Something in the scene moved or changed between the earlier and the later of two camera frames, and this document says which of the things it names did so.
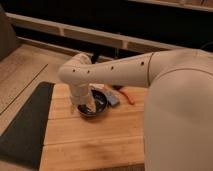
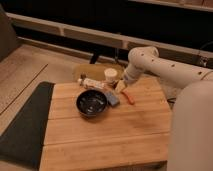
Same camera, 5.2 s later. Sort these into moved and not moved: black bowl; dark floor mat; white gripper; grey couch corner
Moved: white gripper
Not moved: black bowl; dark floor mat; grey couch corner
